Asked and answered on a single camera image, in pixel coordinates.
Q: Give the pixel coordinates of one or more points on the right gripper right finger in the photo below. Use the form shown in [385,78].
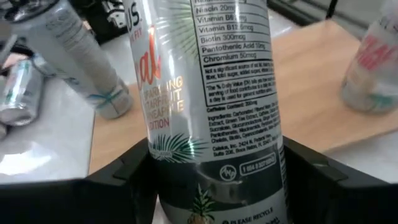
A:
[342,202]

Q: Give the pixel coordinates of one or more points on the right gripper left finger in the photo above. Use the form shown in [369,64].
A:
[77,202]

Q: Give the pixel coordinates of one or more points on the Celsius Peach Vibe can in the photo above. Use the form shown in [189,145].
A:
[373,68]

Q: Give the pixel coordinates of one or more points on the Celsius Arctic Vibe can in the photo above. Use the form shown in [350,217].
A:
[77,56]

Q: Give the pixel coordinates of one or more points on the white Celsius can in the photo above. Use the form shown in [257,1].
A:
[18,90]

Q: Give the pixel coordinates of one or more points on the black metal table frame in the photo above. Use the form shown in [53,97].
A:
[286,11]

